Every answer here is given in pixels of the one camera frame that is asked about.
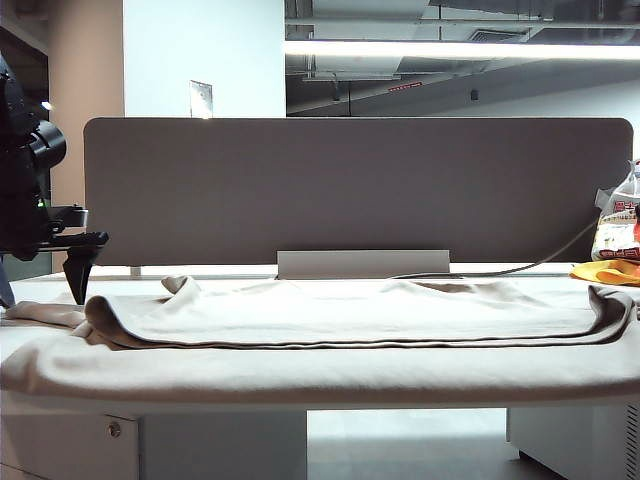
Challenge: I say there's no ceiling air vent grille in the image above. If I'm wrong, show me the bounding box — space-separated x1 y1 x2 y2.
462 27 531 44

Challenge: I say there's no beige T-shirt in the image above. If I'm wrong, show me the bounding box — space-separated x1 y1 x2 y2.
0 273 640 406

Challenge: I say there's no white drawer cabinet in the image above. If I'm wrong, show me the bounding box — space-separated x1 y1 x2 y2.
0 399 307 480

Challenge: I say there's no long ceiling light strip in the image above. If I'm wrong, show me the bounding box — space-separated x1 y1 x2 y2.
283 39 640 62

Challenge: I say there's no grey fabric desk partition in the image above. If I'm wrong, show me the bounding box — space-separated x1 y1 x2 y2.
82 117 635 267

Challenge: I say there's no white vented cabinet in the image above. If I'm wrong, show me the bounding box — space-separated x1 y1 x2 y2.
504 405 640 480

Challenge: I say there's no grey power cable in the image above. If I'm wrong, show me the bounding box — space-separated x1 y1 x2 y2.
389 219 601 280

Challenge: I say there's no clear printed snack bag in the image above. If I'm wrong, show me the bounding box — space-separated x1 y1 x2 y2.
589 158 640 264

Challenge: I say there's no metal wall plate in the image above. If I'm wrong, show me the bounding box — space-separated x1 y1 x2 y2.
188 79 214 120

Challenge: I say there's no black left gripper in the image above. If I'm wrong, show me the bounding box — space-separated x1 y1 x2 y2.
0 202 110 309

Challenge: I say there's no grey ceiling duct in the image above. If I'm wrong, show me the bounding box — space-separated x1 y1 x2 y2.
299 54 501 82

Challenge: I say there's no yellow cloth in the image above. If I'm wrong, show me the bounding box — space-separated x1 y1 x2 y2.
569 259 640 287

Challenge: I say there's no dark grey box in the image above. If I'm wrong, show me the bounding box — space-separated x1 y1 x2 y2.
276 249 452 280

